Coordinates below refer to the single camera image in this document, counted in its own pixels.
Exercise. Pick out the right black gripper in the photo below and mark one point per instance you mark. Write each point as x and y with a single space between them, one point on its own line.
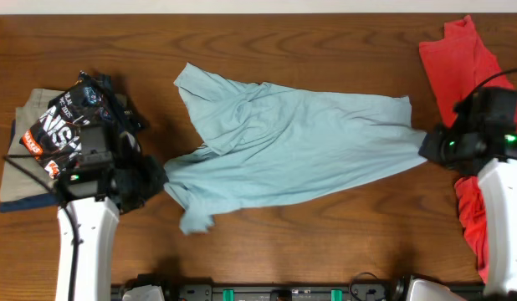
431 150

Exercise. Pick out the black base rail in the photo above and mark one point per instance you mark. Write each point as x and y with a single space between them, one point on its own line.
206 292

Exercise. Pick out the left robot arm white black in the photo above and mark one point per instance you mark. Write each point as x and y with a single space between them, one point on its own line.
111 177

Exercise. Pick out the light blue t-shirt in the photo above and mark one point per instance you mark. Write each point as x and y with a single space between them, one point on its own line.
268 145

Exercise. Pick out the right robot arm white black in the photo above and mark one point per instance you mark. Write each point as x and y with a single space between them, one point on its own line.
482 142

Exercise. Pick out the navy folded garment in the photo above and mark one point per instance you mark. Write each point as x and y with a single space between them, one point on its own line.
11 201

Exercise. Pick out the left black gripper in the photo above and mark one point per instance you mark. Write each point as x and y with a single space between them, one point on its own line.
157 177

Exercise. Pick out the red printed t-shirt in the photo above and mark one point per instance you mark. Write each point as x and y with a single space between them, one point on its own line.
455 65

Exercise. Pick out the black printed folded shirt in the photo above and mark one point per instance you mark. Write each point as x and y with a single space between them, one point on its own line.
53 139

